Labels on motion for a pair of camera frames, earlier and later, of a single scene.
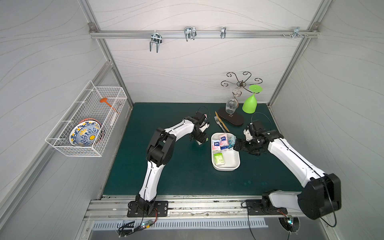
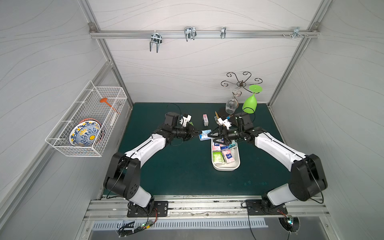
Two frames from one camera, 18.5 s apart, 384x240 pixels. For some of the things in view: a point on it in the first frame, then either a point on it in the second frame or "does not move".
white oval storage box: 224,158 does not move
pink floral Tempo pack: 216,144 does not move
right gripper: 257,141 to 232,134
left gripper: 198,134 to 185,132
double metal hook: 156,38 does not move
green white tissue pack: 219,159 does not move
